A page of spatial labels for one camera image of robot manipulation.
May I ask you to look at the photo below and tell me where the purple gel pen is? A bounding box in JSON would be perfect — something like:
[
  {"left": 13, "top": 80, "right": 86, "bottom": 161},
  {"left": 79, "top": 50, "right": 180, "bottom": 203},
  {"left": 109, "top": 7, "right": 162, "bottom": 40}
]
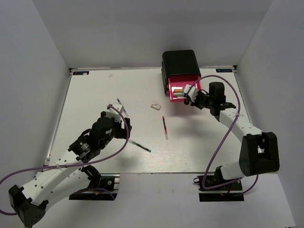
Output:
[{"left": 117, "top": 98, "right": 129, "bottom": 117}]

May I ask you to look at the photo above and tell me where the orange highlighter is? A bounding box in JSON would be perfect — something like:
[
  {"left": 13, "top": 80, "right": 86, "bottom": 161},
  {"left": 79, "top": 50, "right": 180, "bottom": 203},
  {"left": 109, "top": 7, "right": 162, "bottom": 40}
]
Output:
[{"left": 173, "top": 89, "right": 183, "bottom": 93}]

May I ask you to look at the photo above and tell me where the pink top drawer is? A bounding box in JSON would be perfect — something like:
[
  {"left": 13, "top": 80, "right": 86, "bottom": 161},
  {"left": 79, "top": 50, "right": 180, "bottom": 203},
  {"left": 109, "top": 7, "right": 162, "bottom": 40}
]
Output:
[{"left": 164, "top": 74, "right": 201, "bottom": 102}]

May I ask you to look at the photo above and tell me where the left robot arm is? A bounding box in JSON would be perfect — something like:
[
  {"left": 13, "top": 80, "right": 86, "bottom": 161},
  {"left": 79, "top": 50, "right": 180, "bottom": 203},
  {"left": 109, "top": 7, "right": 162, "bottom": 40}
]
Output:
[{"left": 9, "top": 107, "right": 132, "bottom": 228}]

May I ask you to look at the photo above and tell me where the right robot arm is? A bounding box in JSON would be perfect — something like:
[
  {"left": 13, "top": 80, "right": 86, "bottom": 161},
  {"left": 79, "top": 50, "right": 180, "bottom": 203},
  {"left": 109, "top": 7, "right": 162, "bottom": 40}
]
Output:
[{"left": 184, "top": 82, "right": 280, "bottom": 190}]

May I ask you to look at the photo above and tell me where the green gel pen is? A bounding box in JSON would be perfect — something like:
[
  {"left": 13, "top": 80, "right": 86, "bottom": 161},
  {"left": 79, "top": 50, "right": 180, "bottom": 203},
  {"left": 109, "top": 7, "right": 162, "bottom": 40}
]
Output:
[{"left": 128, "top": 139, "right": 151, "bottom": 152}]

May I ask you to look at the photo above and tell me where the right logo sticker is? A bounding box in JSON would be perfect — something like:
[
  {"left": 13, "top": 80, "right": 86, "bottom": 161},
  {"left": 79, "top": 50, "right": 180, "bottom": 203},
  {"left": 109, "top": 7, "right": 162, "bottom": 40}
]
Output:
[{"left": 216, "top": 68, "right": 233, "bottom": 73}]

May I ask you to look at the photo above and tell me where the logo sticker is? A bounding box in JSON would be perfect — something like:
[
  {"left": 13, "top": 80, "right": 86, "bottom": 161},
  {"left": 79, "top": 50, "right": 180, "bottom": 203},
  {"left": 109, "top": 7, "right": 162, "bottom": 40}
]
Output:
[
  {"left": 216, "top": 68, "right": 233, "bottom": 73},
  {"left": 73, "top": 71, "right": 89, "bottom": 76}
]

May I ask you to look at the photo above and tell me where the black drawer cabinet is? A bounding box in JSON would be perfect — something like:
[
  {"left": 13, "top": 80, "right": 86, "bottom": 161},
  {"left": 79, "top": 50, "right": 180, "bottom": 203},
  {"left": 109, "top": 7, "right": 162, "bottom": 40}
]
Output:
[{"left": 161, "top": 49, "right": 201, "bottom": 96}]

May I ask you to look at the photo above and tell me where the white eraser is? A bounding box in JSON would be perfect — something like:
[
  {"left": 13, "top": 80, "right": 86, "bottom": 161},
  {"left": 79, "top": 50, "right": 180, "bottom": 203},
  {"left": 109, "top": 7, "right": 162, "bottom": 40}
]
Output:
[{"left": 150, "top": 103, "right": 162, "bottom": 111}]

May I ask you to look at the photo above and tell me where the red gel pen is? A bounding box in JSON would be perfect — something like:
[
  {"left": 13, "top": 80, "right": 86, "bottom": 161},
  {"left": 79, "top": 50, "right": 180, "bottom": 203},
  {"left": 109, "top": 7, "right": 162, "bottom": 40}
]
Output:
[{"left": 162, "top": 116, "right": 169, "bottom": 140}]

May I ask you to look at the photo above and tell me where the left logo sticker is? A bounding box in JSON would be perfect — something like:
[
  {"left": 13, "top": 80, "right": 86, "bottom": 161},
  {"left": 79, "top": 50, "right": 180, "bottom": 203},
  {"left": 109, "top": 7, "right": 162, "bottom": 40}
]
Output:
[{"left": 73, "top": 71, "right": 89, "bottom": 76}]

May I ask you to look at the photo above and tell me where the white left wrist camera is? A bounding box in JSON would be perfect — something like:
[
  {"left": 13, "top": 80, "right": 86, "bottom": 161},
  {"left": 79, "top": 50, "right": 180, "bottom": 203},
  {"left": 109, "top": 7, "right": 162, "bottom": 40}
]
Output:
[{"left": 105, "top": 103, "right": 123, "bottom": 123}]

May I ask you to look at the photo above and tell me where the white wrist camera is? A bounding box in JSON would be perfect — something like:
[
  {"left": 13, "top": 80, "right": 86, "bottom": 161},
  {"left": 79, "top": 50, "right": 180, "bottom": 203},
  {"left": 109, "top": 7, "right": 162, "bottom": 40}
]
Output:
[
  {"left": 105, "top": 103, "right": 123, "bottom": 123},
  {"left": 183, "top": 84, "right": 199, "bottom": 103}
]

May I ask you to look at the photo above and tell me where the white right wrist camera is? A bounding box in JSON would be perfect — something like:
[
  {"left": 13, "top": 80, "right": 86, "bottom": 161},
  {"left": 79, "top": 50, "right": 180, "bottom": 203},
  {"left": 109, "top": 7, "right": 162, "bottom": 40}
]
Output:
[{"left": 183, "top": 84, "right": 199, "bottom": 103}]

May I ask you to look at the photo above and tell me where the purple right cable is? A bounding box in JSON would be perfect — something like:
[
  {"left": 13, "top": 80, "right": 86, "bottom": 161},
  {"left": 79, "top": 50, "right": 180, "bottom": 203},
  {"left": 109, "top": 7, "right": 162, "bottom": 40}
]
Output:
[{"left": 191, "top": 75, "right": 259, "bottom": 194}]

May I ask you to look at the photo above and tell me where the purple cable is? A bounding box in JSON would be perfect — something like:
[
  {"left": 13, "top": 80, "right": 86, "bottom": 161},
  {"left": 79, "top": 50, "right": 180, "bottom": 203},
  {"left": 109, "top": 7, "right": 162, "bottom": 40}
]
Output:
[
  {"left": 0, "top": 105, "right": 131, "bottom": 216},
  {"left": 191, "top": 75, "right": 259, "bottom": 194}
]

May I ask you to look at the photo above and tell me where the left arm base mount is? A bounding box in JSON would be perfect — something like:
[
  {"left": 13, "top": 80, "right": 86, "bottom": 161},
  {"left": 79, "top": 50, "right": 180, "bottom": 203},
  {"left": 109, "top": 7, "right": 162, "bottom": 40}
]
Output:
[{"left": 68, "top": 165, "right": 120, "bottom": 201}]

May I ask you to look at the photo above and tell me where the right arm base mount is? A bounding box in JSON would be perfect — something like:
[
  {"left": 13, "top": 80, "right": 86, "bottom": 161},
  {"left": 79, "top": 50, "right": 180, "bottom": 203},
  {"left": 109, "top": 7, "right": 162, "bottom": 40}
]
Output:
[{"left": 193, "top": 175, "right": 244, "bottom": 202}]

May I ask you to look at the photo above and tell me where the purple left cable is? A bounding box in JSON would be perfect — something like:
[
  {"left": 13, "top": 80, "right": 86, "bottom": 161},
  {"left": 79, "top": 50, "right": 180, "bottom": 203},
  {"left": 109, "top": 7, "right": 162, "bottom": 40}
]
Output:
[{"left": 0, "top": 105, "right": 131, "bottom": 216}]

